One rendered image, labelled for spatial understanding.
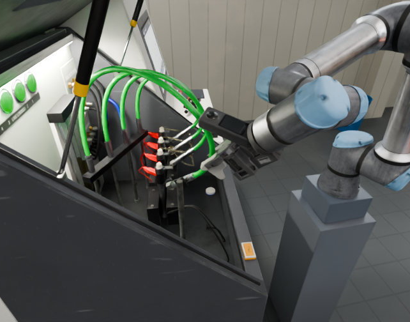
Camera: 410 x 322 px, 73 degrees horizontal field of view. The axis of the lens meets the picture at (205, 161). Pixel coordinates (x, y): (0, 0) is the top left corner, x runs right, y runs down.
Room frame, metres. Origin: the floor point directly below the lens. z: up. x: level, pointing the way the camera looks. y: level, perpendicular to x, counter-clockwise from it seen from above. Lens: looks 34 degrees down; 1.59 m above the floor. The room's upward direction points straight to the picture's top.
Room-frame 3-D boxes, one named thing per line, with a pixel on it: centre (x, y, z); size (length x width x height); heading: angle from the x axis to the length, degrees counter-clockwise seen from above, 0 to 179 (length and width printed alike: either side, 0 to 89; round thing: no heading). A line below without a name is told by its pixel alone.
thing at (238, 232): (0.72, -0.10, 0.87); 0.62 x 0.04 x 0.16; 6
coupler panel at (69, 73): (0.91, 0.43, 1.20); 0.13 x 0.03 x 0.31; 6
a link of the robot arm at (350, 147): (0.85, -0.53, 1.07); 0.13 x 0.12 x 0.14; 37
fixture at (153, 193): (0.82, 0.15, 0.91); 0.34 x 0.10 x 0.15; 6
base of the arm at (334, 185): (0.86, -0.52, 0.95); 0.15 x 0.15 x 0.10
